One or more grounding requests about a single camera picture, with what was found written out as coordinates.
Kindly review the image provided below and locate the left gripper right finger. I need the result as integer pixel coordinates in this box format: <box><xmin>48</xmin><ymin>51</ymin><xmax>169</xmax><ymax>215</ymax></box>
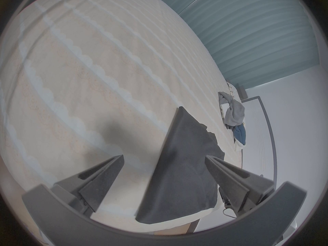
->
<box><xmin>205</xmin><ymin>155</ymin><xmax>275</xmax><ymax>212</ymax></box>

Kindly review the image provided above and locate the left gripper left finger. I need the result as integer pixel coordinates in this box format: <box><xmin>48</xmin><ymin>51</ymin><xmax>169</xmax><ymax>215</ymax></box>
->
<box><xmin>52</xmin><ymin>155</ymin><xmax>125</xmax><ymax>217</ymax></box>

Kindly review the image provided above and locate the black T-shirt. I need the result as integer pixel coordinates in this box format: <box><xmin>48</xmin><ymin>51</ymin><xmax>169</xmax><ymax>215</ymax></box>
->
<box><xmin>135</xmin><ymin>106</ymin><xmax>226</xmax><ymax>225</ymax></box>

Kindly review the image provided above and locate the pile of clothes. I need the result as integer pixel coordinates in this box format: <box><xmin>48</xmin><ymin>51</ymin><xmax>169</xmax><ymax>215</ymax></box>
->
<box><xmin>218</xmin><ymin>91</ymin><xmax>247</xmax><ymax>152</ymax></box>

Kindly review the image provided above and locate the bed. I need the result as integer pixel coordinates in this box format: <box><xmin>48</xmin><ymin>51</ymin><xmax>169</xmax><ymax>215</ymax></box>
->
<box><xmin>0</xmin><ymin>0</ymin><xmax>278</xmax><ymax>236</ymax></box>

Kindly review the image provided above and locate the white printed pillow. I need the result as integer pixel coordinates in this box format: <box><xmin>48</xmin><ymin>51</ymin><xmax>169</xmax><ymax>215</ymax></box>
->
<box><xmin>226</xmin><ymin>82</ymin><xmax>242</xmax><ymax>102</ymax></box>

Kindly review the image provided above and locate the grey bedside table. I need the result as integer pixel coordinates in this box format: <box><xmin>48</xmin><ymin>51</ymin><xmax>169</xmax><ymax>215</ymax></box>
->
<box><xmin>236</xmin><ymin>84</ymin><xmax>248</xmax><ymax>100</ymax></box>

